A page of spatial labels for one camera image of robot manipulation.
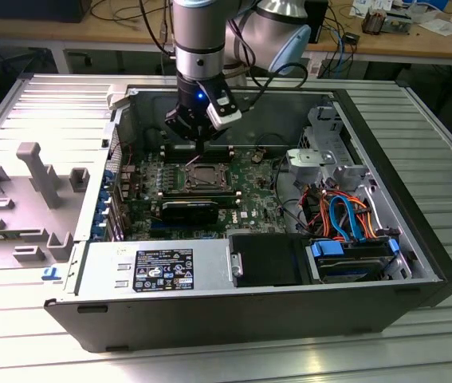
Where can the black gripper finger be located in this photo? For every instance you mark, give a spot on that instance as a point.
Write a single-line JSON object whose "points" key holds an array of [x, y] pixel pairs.
{"points": [[179, 125], [209, 133]]}

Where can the metal CPU locking lever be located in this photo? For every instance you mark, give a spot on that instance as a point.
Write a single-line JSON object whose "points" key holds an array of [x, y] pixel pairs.
{"points": [[193, 160], [206, 180]]}

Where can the silver CPU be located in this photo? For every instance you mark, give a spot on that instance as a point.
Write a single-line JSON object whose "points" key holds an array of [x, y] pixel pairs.
{"points": [[201, 172]]}

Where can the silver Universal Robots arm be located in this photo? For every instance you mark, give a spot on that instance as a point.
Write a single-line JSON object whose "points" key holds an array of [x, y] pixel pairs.
{"points": [[197, 32]]}

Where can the black RAM slot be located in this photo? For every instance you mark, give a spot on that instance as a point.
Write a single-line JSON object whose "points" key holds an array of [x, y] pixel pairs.
{"points": [[174, 159], [174, 155], [174, 148], [225, 197], [174, 152], [193, 192]]}

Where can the CPU socket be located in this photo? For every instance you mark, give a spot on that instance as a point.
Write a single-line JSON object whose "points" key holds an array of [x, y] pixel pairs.
{"points": [[185, 167]]}

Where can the coin cell battery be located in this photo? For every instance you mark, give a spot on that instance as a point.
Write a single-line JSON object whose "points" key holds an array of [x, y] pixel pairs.
{"points": [[256, 156]]}

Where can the pale grey case latch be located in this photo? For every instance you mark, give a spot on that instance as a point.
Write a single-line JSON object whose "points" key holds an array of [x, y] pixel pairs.
{"points": [[116, 97]]}

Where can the green motherboard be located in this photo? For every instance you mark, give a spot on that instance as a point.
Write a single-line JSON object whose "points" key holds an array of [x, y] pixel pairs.
{"points": [[249, 191]]}

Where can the black graphics card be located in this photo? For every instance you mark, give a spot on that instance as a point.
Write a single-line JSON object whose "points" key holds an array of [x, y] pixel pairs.
{"points": [[187, 211]]}

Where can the blue card retainer clip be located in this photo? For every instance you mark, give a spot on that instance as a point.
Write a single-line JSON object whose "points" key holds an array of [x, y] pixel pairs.
{"points": [[108, 179], [97, 234], [101, 219], [104, 199]]}

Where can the silver metal drive cage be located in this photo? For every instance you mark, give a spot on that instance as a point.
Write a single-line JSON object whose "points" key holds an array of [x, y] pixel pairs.
{"points": [[309, 157]]}

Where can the white label sticker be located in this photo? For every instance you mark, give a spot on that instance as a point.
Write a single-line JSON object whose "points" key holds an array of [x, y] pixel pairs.
{"points": [[314, 67]]}

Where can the tall black box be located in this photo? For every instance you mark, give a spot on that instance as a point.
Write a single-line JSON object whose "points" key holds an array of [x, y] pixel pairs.
{"points": [[319, 20]]}

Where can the silver power supply unit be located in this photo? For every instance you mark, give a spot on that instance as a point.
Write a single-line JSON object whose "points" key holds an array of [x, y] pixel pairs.
{"points": [[102, 263]]}

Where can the hard disk in blue carrier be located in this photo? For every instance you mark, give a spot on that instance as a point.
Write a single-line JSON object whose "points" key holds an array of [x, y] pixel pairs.
{"points": [[327, 249]]}

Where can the small black device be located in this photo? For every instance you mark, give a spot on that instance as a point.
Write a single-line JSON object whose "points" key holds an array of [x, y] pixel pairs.
{"points": [[351, 38]]}

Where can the wooden desk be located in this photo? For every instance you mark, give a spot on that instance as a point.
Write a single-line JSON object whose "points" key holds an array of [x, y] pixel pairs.
{"points": [[30, 30]]}

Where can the black open PC case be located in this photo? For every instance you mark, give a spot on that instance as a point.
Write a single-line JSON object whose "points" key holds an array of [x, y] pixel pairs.
{"points": [[209, 315]]}

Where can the wide black box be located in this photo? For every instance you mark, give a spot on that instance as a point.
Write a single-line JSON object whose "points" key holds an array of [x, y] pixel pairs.
{"points": [[30, 10]]}

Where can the grey parts rack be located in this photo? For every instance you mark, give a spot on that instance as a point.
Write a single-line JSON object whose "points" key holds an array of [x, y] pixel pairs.
{"points": [[10, 223]]}

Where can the small blue plastic clip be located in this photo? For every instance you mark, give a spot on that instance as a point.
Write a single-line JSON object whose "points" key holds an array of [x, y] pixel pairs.
{"points": [[50, 273]]}

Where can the copper coil transformer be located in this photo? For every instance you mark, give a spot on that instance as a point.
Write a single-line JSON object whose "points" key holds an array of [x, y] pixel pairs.
{"points": [[374, 22]]}

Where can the printed white papers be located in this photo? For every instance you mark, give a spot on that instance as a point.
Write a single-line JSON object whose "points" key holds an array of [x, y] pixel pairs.
{"points": [[369, 6]]}

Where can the metal circuit board unit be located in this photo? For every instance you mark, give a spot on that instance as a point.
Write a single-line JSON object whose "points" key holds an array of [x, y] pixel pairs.
{"points": [[399, 24]]}

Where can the plain white papers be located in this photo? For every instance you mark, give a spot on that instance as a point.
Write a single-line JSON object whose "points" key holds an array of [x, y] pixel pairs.
{"points": [[441, 27]]}

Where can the white camera on black mount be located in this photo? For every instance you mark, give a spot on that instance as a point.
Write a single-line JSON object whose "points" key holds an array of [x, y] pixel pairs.
{"points": [[225, 117]]}

